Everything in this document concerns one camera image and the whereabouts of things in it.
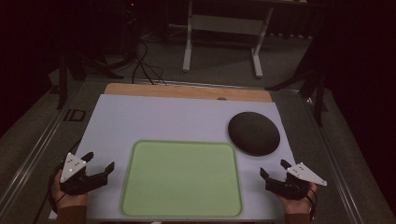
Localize person's left hand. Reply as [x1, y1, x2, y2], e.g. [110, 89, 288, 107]
[50, 169, 89, 210]

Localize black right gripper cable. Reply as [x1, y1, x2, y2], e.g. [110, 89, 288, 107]
[305, 186, 319, 222]

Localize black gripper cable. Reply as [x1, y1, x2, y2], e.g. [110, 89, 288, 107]
[305, 186, 319, 222]
[32, 139, 82, 224]

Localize white table sheet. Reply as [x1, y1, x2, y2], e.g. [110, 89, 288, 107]
[49, 93, 297, 222]

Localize metal floor rail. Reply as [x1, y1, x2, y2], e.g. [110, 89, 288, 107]
[0, 92, 82, 217]
[302, 95, 366, 224]

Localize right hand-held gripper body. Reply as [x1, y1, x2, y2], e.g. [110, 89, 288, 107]
[264, 161, 328, 201]

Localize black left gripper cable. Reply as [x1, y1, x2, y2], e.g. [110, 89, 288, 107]
[32, 139, 82, 224]

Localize person's right hand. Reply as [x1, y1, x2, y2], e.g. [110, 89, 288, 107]
[276, 182, 318, 216]

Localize black floor cables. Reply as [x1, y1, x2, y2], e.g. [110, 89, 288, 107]
[131, 39, 168, 86]

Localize green rectangular tray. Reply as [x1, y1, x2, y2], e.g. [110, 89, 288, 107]
[120, 139, 244, 218]

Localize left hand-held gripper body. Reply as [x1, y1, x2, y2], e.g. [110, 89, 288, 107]
[59, 151, 108, 197]

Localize dark round plate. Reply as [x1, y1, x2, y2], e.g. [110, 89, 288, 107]
[227, 111, 281, 158]

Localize black tripod stand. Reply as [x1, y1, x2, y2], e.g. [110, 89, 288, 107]
[56, 0, 142, 110]
[264, 36, 329, 127]

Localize white metal stand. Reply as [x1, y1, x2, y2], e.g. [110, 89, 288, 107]
[181, 0, 275, 79]

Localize black rectangular floor bracket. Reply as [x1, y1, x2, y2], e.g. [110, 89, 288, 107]
[63, 108, 87, 122]

